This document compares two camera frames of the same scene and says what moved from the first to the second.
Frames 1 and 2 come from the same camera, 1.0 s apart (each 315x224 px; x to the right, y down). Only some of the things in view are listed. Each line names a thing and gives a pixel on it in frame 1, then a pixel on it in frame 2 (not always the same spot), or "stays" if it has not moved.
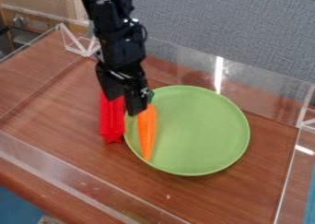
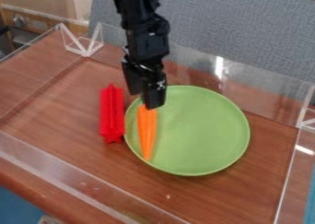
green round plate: [201, 131] stays
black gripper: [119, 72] to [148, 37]
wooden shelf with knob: [13, 17] stays
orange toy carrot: [148, 125] stays
